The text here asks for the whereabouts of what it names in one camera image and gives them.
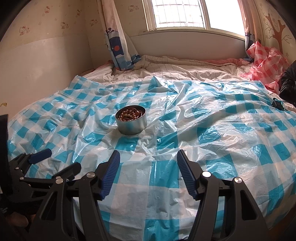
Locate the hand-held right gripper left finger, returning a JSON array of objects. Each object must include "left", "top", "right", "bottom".
[{"left": 29, "top": 150, "right": 121, "bottom": 241}]

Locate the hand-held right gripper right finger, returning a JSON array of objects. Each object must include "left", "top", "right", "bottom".
[{"left": 177, "top": 149, "right": 270, "bottom": 241}]

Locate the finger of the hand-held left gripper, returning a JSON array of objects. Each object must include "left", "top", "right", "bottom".
[
  {"left": 22, "top": 162, "right": 82, "bottom": 189},
  {"left": 9, "top": 149, "right": 53, "bottom": 183}
]

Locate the round metal tin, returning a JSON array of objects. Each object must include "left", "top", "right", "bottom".
[{"left": 115, "top": 105, "right": 147, "bottom": 135}]

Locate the brown bead bracelet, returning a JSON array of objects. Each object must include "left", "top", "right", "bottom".
[{"left": 117, "top": 107, "right": 145, "bottom": 121}]

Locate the person's left hand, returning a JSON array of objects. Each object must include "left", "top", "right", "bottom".
[{"left": 9, "top": 213, "right": 30, "bottom": 227}]

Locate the blue checked plastic sheet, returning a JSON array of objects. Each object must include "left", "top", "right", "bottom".
[{"left": 7, "top": 75, "right": 296, "bottom": 241}]

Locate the striped beige bedsheet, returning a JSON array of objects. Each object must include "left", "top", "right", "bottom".
[{"left": 81, "top": 54, "right": 255, "bottom": 84}]

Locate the small black device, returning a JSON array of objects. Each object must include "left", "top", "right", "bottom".
[{"left": 272, "top": 98, "right": 285, "bottom": 110}]

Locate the pink blanket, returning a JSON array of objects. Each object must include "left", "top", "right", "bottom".
[{"left": 203, "top": 58, "right": 252, "bottom": 67}]

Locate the blue patterned pillow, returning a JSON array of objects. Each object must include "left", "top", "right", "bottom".
[{"left": 102, "top": 0, "right": 142, "bottom": 71}]

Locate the black plastic bag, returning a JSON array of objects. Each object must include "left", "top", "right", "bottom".
[{"left": 279, "top": 68, "right": 296, "bottom": 106}]

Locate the pink checked plastic sheet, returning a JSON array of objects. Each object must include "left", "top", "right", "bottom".
[{"left": 240, "top": 41, "right": 290, "bottom": 93}]

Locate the pink curtain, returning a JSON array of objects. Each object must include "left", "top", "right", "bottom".
[{"left": 238, "top": 0, "right": 263, "bottom": 44}]

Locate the window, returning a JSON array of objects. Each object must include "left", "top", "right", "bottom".
[{"left": 142, "top": 0, "right": 245, "bottom": 36}]

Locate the brown tree wall decal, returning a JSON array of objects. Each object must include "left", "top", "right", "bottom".
[{"left": 259, "top": 9, "right": 292, "bottom": 51}]

